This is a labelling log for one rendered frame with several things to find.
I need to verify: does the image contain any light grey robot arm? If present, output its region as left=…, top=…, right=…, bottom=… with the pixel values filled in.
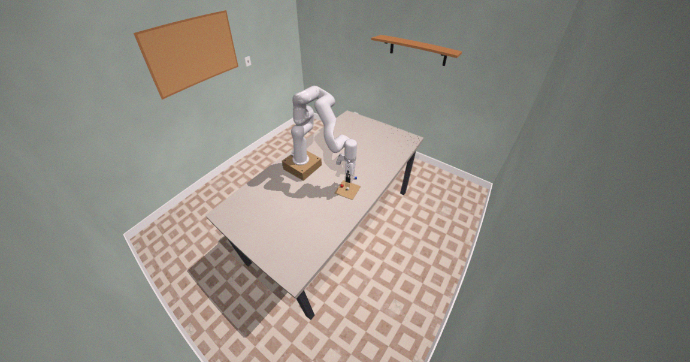
left=291, top=86, right=357, bottom=165

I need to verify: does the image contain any tan square mat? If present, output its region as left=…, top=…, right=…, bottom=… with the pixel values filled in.
left=334, top=180, right=361, bottom=200

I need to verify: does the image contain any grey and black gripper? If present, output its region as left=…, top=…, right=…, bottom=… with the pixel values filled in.
left=345, top=161, right=355, bottom=183

